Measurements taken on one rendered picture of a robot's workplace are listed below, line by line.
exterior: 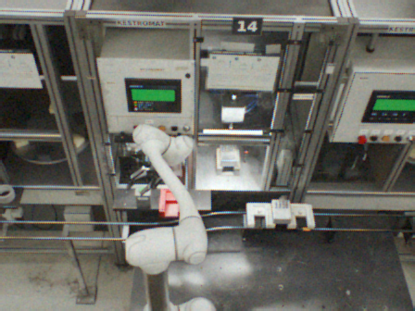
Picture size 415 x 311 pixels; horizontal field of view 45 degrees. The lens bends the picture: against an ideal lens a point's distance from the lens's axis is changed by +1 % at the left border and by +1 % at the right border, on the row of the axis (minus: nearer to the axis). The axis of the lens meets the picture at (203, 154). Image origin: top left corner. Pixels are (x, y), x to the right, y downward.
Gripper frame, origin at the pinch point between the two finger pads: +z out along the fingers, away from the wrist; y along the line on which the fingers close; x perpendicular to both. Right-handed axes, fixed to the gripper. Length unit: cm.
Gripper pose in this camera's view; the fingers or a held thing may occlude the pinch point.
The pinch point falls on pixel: (136, 188)
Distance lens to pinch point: 257.4
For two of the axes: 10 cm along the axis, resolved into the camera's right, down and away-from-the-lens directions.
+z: -6.6, 5.8, 4.8
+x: 1.4, 7.2, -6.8
